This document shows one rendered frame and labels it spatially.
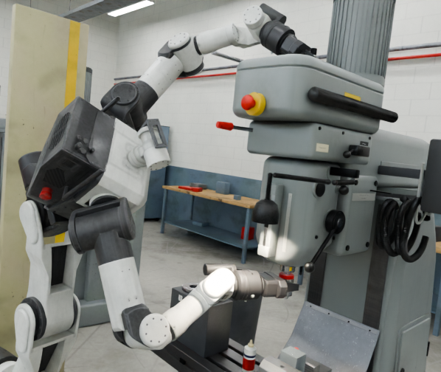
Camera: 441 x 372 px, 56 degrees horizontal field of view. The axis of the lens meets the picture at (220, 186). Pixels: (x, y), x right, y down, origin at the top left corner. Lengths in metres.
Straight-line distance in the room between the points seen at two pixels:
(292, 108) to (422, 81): 4.74
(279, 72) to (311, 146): 0.21
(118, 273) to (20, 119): 1.67
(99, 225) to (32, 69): 1.67
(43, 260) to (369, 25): 1.27
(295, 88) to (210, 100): 6.97
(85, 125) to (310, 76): 0.60
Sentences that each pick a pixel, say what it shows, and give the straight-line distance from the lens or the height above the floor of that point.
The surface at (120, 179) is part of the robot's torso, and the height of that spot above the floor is 1.52.
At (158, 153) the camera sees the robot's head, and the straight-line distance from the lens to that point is 1.12.
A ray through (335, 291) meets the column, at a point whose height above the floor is 1.14.
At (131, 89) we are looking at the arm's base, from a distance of 1.31.
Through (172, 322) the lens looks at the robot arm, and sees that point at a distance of 1.10.
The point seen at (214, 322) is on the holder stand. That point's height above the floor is 1.02.
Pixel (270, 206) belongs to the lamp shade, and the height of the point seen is 1.50.
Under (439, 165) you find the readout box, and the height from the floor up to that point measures 1.65.
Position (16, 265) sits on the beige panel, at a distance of 2.71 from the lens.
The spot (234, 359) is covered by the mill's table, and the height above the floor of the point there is 0.90.
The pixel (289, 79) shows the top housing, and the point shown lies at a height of 1.82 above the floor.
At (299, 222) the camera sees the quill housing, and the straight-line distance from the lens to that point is 1.19.
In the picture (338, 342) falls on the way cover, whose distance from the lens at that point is 1.67.
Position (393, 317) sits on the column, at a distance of 1.63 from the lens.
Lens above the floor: 1.63
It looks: 5 degrees down
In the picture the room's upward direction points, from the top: 6 degrees clockwise
